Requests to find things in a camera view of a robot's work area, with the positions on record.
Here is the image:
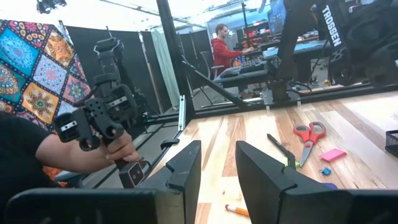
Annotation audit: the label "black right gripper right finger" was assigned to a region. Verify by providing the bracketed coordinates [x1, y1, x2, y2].
[235, 140, 398, 224]

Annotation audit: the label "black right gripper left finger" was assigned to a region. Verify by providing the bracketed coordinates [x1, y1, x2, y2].
[4, 139, 203, 224]

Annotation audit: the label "black pen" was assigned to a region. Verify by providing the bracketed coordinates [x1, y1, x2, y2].
[266, 133, 297, 170]

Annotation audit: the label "red handled scissors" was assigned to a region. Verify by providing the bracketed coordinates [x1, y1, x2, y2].
[292, 121, 327, 168]

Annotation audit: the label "person's forearm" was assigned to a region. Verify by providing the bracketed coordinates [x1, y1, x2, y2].
[34, 132, 109, 174]

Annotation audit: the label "gray office chair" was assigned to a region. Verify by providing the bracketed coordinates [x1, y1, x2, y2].
[200, 50, 225, 81]

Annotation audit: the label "black mesh desk organizer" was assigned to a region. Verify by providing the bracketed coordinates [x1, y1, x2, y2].
[384, 129, 398, 158]

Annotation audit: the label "person's hand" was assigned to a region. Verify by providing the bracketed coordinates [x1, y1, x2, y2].
[104, 131, 142, 165]

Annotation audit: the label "pale green curtain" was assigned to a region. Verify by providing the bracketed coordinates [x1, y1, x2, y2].
[150, 29, 181, 110]

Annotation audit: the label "dark gray desk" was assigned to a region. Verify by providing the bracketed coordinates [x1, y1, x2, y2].
[214, 39, 330, 91]

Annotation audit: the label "black keyboard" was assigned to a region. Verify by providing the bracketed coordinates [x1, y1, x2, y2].
[238, 57, 269, 75]

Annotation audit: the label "blue desk mat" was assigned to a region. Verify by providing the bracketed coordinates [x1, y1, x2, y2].
[262, 39, 328, 60]

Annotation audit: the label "colourful patterned cloth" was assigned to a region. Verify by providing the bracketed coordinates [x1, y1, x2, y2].
[0, 19, 94, 187]

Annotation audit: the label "blue screen monitor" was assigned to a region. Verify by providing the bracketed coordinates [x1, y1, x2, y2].
[267, 0, 287, 35]

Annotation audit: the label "black ceiling spotlight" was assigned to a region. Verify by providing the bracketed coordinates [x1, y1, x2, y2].
[35, 0, 68, 15]

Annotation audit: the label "black partition wall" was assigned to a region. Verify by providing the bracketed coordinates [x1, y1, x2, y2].
[67, 26, 162, 116]

